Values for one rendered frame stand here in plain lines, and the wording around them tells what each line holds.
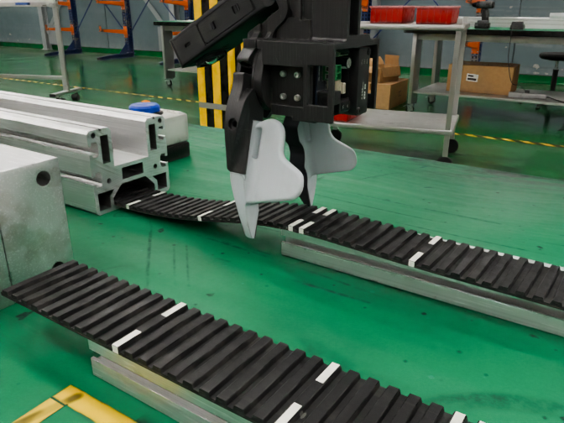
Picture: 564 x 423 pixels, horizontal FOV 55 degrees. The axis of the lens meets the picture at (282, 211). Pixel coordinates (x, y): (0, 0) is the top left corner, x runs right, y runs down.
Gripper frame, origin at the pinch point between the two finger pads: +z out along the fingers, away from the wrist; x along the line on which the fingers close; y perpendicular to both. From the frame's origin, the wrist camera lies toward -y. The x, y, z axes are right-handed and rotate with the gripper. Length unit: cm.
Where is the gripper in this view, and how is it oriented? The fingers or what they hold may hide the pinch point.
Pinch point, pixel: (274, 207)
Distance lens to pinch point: 45.7
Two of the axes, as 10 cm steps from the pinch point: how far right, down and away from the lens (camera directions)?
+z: 0.0, 9.3, 3.6
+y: 8.3, 2.0, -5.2
